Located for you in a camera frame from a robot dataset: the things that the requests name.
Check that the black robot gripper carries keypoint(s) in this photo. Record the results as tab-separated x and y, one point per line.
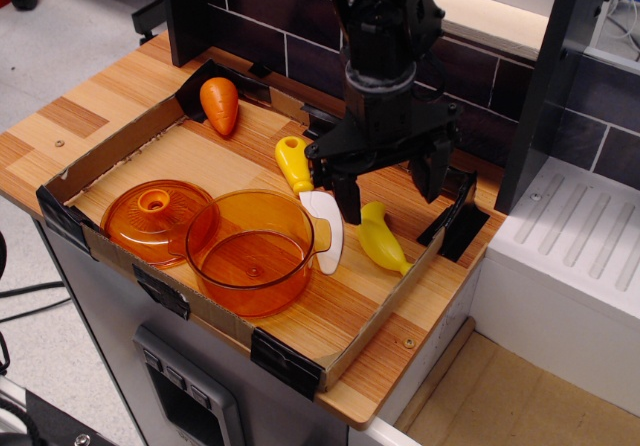
384	125

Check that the yellow toy banana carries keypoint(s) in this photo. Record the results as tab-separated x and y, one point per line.
377	240

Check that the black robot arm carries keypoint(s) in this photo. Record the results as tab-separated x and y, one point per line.
386	39

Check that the orange transparent toy pot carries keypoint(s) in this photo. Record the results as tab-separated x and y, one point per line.
253	251

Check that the orange transparent pot lid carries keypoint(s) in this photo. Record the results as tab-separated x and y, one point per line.
151	220

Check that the orange toy carrot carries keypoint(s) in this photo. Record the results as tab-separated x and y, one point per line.
220	102

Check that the white toy sink drainboard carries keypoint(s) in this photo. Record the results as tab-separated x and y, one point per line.
559	283

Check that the grey toy oven front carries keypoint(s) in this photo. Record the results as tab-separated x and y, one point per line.
199	408

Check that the toy knife yellow handle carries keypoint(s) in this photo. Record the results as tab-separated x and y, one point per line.
291	159

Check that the black vertical post right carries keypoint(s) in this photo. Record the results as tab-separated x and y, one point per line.
569	31

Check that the black vertical post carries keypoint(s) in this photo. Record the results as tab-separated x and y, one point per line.
569	31
189	28

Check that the black vertical post left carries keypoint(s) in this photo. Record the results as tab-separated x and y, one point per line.
189	28

